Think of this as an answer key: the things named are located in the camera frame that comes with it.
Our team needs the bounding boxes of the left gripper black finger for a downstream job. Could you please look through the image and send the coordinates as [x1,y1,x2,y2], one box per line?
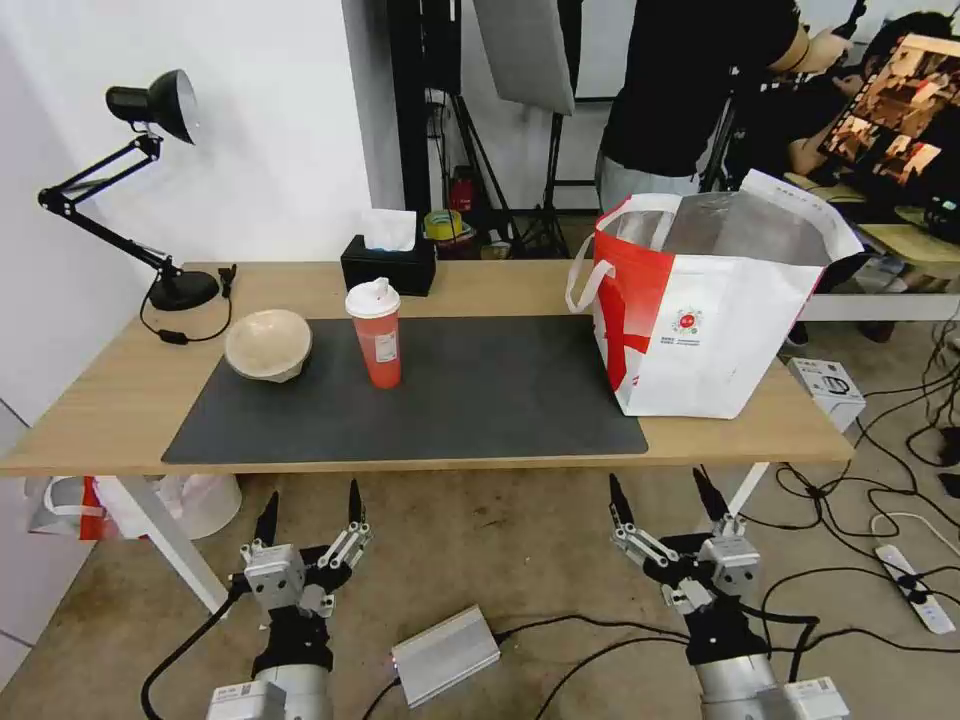
[317,479,375,573]
[253,491,281,549]

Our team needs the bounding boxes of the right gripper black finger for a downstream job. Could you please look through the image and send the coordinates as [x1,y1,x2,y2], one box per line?
[692,466,742,540]
[608,473,682,580]

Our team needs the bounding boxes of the white kettle carton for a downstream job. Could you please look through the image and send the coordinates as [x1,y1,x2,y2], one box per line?
[785,356,868,436]

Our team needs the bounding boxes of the white power strip cable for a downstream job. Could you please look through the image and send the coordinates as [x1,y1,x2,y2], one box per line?
[869,512,960,558]

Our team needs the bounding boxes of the black lamp cord with switch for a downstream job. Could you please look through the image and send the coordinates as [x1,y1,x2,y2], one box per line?
[138,263,240,348]

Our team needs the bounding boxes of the white table leg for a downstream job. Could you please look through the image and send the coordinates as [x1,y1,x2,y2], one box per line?
[95,473,231,618]
[722,461,772,520]

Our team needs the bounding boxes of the grey softbox panel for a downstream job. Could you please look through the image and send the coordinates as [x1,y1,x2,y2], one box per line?
[470,0,578,118]

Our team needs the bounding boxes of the white waste bin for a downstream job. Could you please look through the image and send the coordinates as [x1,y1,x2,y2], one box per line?
[153,473,244,541]

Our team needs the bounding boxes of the white red takeout bag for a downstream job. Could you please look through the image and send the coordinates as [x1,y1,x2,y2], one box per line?
[564,169,867,419]

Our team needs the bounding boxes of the black floor cable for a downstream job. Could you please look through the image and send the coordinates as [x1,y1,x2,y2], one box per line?
[772,299,960,560]

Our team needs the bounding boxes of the black desk lamp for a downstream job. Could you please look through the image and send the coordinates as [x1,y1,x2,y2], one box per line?
[37,68,221,313]

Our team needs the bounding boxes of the dark grey desk mat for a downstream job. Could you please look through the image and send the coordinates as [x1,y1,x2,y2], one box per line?
[161,314,650,466]

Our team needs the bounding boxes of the black light stand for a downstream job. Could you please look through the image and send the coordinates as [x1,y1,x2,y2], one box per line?
[423,86,575,261]

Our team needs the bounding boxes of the black tissue box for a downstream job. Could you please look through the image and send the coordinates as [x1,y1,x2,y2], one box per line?
[340,234,437,299]

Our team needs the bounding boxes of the white tissue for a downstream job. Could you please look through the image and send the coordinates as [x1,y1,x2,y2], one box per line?
[359,209,418,253]

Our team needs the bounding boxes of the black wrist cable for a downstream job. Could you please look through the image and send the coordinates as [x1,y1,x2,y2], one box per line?
[142,573,253,720]
[758,575,820,680]

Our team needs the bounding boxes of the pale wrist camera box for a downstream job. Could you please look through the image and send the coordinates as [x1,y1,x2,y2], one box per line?
[698,533,763,603]
[241,541,307,612]

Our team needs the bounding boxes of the white power strip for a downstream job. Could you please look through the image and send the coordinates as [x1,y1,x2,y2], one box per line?
[875,545,951,636]

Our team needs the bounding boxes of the red drink cup white lid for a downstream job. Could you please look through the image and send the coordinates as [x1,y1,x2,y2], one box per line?
[344,276,406,391]

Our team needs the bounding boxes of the black cable of silver box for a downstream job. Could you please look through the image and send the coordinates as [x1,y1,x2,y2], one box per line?
[359,614,703,720]

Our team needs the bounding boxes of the silver metal power box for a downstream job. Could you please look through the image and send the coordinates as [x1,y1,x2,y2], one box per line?
[390,605,503,709]

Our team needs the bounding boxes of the beige paper bowl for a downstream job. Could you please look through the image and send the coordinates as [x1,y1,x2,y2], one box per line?
[225,310,314,386]

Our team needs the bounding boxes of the black computer monitor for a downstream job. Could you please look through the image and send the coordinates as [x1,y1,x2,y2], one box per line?
[815,31,960,226]

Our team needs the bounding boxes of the stack of tape rolls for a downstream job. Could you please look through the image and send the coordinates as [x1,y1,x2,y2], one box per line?
[422,209,479,247]

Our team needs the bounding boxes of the seated person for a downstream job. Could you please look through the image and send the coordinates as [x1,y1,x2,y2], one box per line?
[738,10,958,193]

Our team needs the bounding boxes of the red canister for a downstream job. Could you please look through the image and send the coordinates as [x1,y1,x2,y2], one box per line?
[450,165,479,216]

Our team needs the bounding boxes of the red white plastic bag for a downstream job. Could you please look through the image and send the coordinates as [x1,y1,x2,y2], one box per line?
[25,474,121,542]

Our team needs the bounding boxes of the wooden side table white frame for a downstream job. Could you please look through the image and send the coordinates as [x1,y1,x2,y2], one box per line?
[782,170,960,324]

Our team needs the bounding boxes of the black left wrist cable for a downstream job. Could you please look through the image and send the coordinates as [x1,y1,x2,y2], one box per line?
[142,573,253,720]

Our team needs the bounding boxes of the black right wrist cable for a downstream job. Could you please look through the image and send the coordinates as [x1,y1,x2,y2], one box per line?
[758,575,820,680]

